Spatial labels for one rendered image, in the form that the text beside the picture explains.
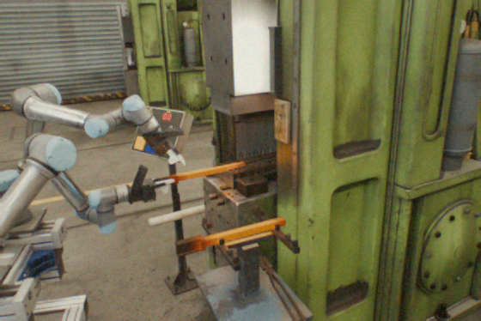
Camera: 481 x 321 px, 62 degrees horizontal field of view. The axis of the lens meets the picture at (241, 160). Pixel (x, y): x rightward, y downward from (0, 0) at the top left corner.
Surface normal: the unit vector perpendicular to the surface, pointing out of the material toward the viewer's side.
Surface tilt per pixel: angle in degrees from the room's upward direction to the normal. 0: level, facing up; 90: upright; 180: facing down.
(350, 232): 90
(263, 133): 90
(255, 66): 90
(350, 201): 90
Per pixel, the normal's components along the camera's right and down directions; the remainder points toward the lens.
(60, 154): 0.87, 0.06
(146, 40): 0.31, 0.29
